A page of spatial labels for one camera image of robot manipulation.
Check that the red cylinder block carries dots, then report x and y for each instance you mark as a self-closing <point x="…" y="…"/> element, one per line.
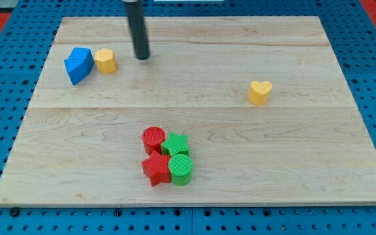
<point x="152" y="138"/>

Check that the blue cube block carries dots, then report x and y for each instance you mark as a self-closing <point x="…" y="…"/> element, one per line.
<point x="82" y="54"/>

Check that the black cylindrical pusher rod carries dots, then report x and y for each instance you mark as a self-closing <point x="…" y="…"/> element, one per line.
<point x="137" y="26"/>

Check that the wooden board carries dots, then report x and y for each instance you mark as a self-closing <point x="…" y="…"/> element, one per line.
<point x="81" y="146"/>

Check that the green cylinder block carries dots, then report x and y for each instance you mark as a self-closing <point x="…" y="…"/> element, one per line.
<point x="181" y="168"/>

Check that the red star block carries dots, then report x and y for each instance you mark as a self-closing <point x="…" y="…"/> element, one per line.
<point x="155" y="167"/>

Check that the yellow heart block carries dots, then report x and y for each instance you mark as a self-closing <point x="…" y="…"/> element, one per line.
<point x="259" y="92"/>

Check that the yellow hexagon block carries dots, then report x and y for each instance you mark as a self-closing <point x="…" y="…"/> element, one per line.
<point x="105" y="61"/>

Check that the green star block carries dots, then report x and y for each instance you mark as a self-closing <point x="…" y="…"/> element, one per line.
<point x="175" y="144"/>

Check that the blue triangle block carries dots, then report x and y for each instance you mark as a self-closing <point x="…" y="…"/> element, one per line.
<point x="77" y="70"/>

